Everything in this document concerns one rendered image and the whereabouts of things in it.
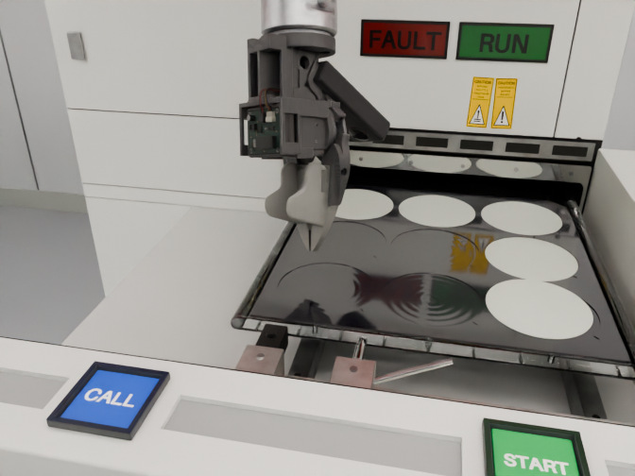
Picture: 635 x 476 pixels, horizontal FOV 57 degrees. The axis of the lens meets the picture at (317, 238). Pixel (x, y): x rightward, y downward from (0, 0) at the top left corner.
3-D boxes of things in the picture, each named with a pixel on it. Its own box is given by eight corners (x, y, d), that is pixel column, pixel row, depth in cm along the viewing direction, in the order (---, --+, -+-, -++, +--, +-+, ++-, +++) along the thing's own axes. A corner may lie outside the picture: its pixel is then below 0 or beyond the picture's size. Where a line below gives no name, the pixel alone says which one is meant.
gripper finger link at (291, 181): (258, 251, 60) (256, 162, 59) (302, 246, 64) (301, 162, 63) (276, 255, 58) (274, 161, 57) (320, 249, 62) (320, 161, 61)
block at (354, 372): (335, 381, 51) (336, 353, 49) (374, 386, 50) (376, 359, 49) (317, 451, 44) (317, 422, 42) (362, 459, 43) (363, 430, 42)
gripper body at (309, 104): (238, 162, 59) (235, 40, 57) (304, 162, 64) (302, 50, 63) (284, 161, 53) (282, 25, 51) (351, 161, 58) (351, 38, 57)
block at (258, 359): (248, 368, 52) (247, 342, 51) (284, 373, 52) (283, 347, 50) (216, 434, 45) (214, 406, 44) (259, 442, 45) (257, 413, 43)
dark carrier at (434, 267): (319, 185, 86) (319, 181, 86) (563, 205, 80) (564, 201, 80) (249, 319, 56) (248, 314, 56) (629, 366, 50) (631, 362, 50)
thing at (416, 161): (287, 198, 94) (285, 142, 89) (575, 223, 86) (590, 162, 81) (284, 203, 92) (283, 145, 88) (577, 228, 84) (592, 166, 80)
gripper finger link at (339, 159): (306, 204, 60) (305, 120, 59) (319, 204, 61) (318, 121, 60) (337, 207, 57) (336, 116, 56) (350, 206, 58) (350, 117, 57)
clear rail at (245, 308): (311, 185, 88) (311, 177, 87) (319, 185, 87) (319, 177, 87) (229, 331, 56) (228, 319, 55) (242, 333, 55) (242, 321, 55)
